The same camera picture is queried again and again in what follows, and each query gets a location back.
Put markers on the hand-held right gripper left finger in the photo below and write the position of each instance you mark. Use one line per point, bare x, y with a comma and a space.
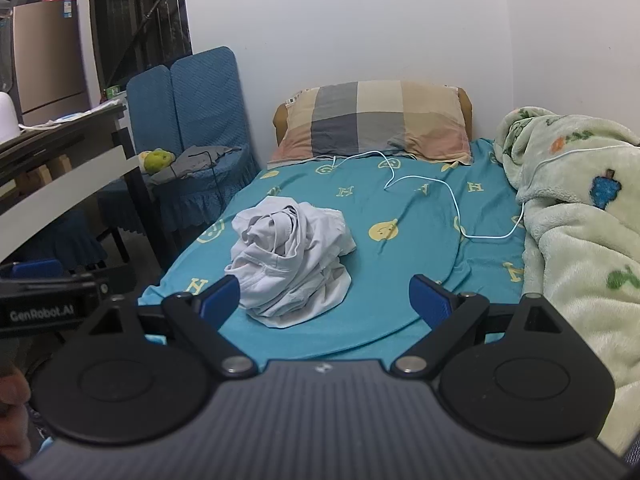
220, 297

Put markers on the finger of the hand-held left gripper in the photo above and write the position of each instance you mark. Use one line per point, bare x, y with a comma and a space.
35, 267

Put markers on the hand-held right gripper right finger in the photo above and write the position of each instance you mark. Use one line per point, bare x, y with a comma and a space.
425, 300

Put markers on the white shirt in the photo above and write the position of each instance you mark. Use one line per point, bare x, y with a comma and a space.
295, 260

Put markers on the person's left hand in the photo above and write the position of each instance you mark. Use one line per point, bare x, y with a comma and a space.
12, 410

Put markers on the dark blue covered stool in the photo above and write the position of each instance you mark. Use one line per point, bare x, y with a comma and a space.
65, 240

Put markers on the dark table with white edge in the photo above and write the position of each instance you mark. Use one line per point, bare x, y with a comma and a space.
60, 185

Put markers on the teal printed bed sheet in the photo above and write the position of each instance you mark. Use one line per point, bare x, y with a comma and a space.
400, 200

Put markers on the grey cloth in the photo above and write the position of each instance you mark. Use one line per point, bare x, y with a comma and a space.
200, 160

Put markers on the green plush toy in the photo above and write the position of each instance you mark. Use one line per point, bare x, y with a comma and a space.
156, 160

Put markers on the white appliance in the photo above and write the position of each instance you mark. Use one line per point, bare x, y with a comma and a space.
7, 117

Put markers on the green fleece blanket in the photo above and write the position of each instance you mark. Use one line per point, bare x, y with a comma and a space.
575, 240

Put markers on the plaid pillow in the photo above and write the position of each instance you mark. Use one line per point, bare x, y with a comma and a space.
370, 120

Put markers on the brown pillow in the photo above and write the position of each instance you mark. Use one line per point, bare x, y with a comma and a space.
281, 117

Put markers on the green box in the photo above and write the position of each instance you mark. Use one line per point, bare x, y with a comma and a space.
112, 91

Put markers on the blue covered chair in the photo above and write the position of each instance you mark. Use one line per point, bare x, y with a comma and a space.
150, 105
210, 105

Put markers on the champagne refrigerator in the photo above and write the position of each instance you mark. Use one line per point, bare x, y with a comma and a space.
50, 60

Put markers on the dark window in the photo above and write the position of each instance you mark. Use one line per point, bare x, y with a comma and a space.
140, 15

